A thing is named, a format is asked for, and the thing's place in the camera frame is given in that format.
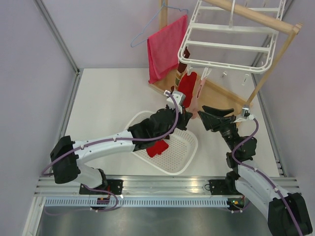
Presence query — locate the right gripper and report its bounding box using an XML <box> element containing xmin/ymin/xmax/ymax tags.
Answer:
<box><xmin>197</xmin><ymin>105</ymin><xmax>239</xmax><ymax>151</ymax></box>

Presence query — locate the pink sock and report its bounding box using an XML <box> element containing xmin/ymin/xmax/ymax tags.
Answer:
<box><xmin>190</xmin><ymin>78</ymin><xmax>206</xmax><ymax>119</ymax></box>

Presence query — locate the plain red sock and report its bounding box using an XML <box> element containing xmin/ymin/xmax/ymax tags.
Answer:
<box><xmin>178</xmin><ymin>72</ymin><xmax>197</xmax><ymax>108</ymax></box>

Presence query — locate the red sock with white print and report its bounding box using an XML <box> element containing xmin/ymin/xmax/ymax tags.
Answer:
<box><xmin>146</xmin><ymin>140</ymin><xmax>169</xmax><ymax>158</ymax></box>

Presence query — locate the white clip drying hanger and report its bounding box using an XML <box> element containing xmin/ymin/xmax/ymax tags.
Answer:
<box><xmin>178</xmin><ymin>0</ymin><xmax>279</xmax><ymax>76</ymax></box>

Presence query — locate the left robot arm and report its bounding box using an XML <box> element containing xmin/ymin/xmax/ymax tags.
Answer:
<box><xmin>50</xmin><ymin>106</ymin><xmax>192</xmax><ymax>194</ymax></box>

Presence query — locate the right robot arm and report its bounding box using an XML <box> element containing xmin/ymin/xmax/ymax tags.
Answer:
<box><xmin>198</xmin><ymin>105</ymin><xmax>313</xmax><ymax>236</ymax></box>

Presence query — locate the wooden drying rack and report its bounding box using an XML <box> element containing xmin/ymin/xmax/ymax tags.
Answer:
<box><xmin>150</xmin><ymin>0</ymin><xmax>303</xmax><ymax>114</ymax></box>

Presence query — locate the white perforated plastic basket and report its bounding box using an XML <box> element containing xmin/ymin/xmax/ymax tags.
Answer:
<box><xmin>122</xmin><ymin>110</ymin><xmax>199</xmax><ymax>176</ymax></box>

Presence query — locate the pink cloth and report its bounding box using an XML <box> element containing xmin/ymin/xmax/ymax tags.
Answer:
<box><xmin>147</xmin><ymin>15</ymin><xmax>188</xmax><ymax>84</ymax></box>

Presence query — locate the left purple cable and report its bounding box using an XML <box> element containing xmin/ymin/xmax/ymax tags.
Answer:
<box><xmin>41</xmin><ymin>92</ymin><xmax>179</xmax><ymax>177</ymax></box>

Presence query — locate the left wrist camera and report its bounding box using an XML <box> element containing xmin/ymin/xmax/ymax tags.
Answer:
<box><xmin>163</xmin><ymin>90</ymin><xmax>186</xmax><ymax>113</ymax></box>

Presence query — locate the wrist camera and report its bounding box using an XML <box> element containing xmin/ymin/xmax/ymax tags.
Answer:
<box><xmin>163</xmin><ymin>90</ymin><xmax>186</xmax><ymax>113</ymax></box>
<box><xmin>234</xmin><ymin>105</ymin><xmax>255</xmax><ymax>123</ymax></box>

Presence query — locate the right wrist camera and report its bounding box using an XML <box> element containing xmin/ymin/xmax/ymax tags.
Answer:
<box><xmin>234</xmin><ymin>105</ymin><xmax>255</xmax><ymax>123</ymax></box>

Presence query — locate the aluminium mounting rail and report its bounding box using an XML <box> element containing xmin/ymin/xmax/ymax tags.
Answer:
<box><xmin>34</xmin><ymin>175</ymin><xmax>300</xmax><ymax>196</ymax></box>

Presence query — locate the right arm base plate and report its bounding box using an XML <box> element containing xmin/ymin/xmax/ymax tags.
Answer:
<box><xmin>208</xmin><ymin>179</ymin><xmax>239</xmax><ymax>196</ymax></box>

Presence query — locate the blue wire hanger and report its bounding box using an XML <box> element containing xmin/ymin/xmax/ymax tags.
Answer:
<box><xmin>130</xmin><ymin>0</ymin><xmax>189</xmax><ymax>48</ymax></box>

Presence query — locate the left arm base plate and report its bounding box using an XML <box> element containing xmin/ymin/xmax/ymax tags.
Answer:
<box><xmin>79</xmin><ymin>179</ymin><xmax>123</xmax><ymax>196</ymax></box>

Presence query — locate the slotted cable duct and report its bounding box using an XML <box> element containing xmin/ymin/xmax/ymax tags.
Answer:
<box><xmin>45</xmin><ymin>197</ymin><xmax>229</xmax><ymax>208</ymax></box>

